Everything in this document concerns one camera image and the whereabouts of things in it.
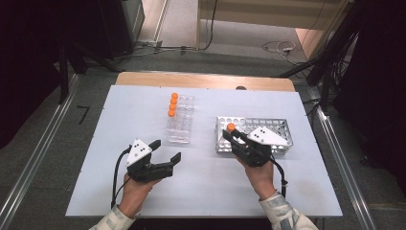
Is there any wooden table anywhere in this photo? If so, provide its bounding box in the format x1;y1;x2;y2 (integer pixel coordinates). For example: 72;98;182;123
115;71;296;93

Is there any dark curtain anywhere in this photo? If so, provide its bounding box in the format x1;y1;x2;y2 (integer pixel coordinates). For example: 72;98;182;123
331;0;406;195
0;0;101;150

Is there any clear plastic test tube rack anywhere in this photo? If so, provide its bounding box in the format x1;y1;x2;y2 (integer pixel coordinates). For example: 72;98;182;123
165;93;196;145

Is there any black floor cable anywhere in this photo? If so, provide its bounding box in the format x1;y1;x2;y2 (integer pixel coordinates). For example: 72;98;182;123
198;0;219;52

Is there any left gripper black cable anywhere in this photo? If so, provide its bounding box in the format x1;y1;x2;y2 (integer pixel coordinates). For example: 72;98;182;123
110;145;133;210

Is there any dark grey cabinet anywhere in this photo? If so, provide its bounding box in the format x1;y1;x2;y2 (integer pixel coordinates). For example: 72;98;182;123
98;0;146;60

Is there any aluminium floor rail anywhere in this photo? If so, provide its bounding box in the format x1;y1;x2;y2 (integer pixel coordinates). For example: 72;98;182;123
0;73;81;226
304;85;379;230

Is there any person's left hand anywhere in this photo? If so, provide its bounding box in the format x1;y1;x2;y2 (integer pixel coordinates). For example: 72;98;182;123
117;172;163;220

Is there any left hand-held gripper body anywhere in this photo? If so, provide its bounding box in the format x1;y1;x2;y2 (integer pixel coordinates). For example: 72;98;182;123
124;137;176;184

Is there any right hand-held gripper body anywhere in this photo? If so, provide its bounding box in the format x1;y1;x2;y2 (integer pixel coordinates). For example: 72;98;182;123
231;126;293;168

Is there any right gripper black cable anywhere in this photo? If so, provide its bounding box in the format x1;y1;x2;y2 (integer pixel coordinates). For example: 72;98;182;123
269;157;288;198

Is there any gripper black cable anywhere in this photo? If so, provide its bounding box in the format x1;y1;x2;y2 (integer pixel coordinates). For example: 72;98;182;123
269;157;288;198
110;145;133;210

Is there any person's right hand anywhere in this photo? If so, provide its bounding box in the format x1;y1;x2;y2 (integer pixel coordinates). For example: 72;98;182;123
236;156;278;201

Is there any grey power strip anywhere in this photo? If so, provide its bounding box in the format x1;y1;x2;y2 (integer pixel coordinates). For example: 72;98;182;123
136;39;164;50

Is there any black metal stand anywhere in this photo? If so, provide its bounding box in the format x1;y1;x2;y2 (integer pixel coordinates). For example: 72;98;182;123
56;40;124;105
276;0;363;113

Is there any metal test tube rack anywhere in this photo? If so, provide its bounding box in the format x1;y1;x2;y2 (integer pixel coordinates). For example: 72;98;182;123
214;115;294;156

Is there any white floor cable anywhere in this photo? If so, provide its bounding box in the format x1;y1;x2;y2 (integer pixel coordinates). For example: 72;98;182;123
260;40;299;58

